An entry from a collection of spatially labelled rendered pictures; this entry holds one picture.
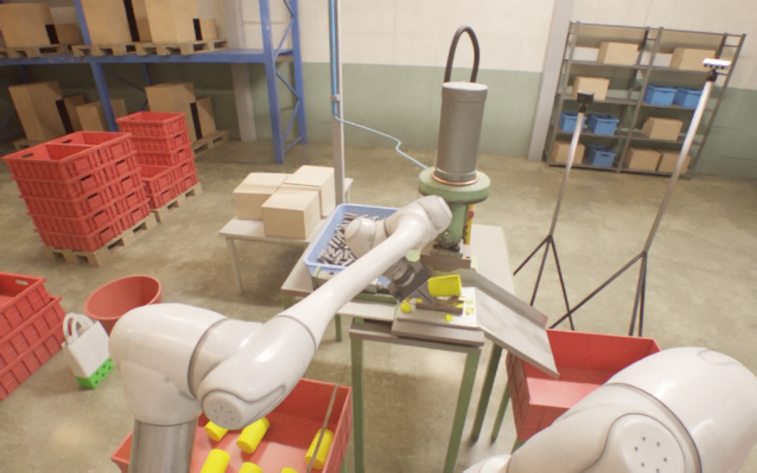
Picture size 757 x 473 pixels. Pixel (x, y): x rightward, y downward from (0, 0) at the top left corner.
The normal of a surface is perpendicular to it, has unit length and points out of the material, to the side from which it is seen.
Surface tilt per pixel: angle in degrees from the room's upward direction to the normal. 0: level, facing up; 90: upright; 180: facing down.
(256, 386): 53
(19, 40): 90
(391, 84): 90
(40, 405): 0
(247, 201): 90
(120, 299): 81
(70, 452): 0
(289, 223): 90
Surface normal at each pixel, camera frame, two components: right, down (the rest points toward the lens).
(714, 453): 0.20, -0.10
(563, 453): -0.91, -0.35
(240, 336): 0.20, -0.87
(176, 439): 0.72, 0.12
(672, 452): -0.06, -0.61
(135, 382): -0.29, 0.04
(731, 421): 0.29, -0.38
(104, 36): -0.17, 0.48
